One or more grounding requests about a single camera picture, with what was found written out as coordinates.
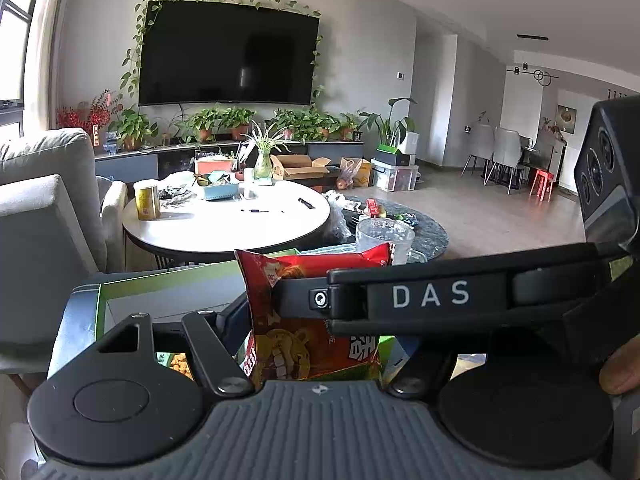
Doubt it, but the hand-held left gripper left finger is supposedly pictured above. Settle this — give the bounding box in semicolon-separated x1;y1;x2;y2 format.
95;297;256;397

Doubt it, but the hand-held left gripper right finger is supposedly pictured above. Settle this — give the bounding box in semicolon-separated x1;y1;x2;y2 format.
385;351;458;397

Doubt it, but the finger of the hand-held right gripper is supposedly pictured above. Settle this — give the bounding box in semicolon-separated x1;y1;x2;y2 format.
272;269;369;322

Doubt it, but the red cartoon snack bag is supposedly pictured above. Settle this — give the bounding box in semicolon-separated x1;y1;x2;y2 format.
234;242;393;392

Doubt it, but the green cardboard box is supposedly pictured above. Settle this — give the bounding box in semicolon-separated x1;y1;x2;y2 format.
95;249;301;356

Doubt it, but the person's right hand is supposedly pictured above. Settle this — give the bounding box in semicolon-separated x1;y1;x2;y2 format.
599;335;640;396

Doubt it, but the green nut snack packet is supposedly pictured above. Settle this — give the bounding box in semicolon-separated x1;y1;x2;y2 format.
156;351;195;382

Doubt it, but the dark round coffee table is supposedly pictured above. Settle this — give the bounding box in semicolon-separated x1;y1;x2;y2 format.
332;195;448;261

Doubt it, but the clear plastic pitcher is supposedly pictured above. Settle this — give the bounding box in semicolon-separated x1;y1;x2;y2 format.
356;217;416;266

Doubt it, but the round white table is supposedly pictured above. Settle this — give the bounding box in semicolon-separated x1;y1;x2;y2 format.
122;179;332;261

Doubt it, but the red stool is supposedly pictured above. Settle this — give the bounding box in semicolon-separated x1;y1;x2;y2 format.
529;169;556;202

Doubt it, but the plastic bag of fruit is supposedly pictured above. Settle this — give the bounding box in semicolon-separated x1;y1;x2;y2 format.
336;160;362;191

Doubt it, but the open cardboard box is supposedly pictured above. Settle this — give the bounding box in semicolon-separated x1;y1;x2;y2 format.
270;154;332;181

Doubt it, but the blue plastic basket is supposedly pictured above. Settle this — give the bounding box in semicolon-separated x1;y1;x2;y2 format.
202;172;240;201

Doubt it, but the glass vase with spider plant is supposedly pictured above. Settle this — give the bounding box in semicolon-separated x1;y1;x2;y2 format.
245;121;291;181

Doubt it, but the printed cardboard box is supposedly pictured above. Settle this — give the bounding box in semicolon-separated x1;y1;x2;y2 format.
341;157;375;188

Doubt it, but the grey dining chair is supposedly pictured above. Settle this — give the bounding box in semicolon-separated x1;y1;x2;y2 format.
487;127;526;194
462;124;496;178

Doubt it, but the clear storage bin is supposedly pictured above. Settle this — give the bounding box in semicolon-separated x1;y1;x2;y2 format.
371;158;420;193

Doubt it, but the yellow can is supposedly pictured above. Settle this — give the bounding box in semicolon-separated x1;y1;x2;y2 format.
133;180;162;221

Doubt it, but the green and black box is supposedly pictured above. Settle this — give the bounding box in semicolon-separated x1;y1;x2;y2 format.
376;144;412;166

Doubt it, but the potted green plant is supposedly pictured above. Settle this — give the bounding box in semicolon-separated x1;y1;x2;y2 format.
340;112;363;142
111;109;158;152
272;107;311;141
220;106;256;142
305;110;341;142
185;107;223;143

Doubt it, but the tall plant in white planter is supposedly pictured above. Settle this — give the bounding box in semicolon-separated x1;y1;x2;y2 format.
359;97;420;155

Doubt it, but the grey fabric armchair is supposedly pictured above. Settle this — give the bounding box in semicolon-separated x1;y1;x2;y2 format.
0;175;111;377
0;127;128;273

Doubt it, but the black track light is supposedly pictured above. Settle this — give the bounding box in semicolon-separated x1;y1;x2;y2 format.
506;62;560;86

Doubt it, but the red flower plant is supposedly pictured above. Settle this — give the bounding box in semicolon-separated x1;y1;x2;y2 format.
56;91;123;135

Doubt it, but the green trailing vine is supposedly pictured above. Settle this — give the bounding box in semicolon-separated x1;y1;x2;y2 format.
120;0;326;106

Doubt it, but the window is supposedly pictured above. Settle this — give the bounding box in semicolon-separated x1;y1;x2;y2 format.
0;0;51;141

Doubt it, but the black wall television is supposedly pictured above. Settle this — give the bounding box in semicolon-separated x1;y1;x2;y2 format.
138;0;321;107

